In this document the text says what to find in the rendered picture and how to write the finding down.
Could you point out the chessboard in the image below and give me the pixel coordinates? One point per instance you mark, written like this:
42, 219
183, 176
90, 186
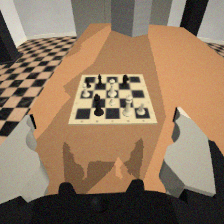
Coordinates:
83, 108

